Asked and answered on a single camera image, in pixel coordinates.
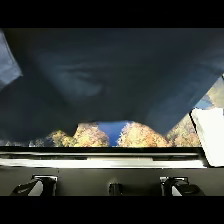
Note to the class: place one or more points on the dark blue garment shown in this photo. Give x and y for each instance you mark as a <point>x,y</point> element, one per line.
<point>110,73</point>

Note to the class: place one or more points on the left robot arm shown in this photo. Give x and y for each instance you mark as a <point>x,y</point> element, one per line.
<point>25,189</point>

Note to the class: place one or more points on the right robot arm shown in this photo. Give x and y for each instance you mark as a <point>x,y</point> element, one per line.
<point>186,189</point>

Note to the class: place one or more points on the white garment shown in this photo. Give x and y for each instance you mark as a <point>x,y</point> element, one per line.
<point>210,136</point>

